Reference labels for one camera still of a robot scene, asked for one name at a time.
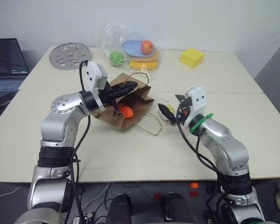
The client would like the dark laptop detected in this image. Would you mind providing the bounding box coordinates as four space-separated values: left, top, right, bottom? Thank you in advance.
0 38 30 111

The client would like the clear plastic bag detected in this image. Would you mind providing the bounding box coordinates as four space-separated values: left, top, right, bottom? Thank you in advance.
91 22 164 72

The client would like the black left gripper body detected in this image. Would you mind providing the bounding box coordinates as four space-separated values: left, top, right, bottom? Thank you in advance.
98 84 116 108

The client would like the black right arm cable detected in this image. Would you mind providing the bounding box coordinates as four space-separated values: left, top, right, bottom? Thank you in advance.
175 104 227 212

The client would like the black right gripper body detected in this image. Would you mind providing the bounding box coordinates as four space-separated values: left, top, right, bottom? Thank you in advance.
176 97 193 123

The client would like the orange fruit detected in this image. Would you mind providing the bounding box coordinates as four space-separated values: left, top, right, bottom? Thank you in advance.
118 104 134 120

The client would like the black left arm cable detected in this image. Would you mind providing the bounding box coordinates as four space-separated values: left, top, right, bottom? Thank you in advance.
65 60 92 224

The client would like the blue plate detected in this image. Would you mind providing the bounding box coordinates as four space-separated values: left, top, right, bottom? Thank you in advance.
121 39 157 59

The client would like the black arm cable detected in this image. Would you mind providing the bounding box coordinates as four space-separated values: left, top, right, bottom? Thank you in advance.
175 104 227 212
65 60 92 224

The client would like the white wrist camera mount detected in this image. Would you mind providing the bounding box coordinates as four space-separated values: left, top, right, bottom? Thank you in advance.
85 60 108 111
183 85 207 128

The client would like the brown paper bag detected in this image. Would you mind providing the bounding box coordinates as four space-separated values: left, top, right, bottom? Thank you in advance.
91 72 163 137

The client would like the red toy apple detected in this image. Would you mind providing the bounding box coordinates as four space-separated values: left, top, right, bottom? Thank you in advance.
140 40 154 56

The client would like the yellow foam cube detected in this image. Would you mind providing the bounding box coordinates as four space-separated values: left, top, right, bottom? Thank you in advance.
179 47 205 69

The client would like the green cable tie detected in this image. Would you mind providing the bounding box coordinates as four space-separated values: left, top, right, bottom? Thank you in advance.
189 112 214 134

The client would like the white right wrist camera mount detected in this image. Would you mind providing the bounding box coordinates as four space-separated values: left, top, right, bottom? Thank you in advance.
183 85 207 128

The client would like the white floor cable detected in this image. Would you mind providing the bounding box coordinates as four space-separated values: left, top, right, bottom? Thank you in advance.
83 182 111 212

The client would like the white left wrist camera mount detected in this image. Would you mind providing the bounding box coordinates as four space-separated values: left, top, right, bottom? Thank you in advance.
85 60 108 111

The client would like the green toy apple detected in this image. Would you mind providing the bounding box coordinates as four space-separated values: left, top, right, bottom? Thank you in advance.
109 51 125 67

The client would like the silver perforated metal disc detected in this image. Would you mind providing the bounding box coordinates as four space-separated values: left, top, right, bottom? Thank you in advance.
49 42 92 70

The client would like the yellow bowl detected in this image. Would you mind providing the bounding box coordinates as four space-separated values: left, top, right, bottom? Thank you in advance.
128 59 159 71

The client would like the dark rounded shape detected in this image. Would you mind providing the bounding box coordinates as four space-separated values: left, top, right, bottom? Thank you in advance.
161 192 197 224
106 193 133 224

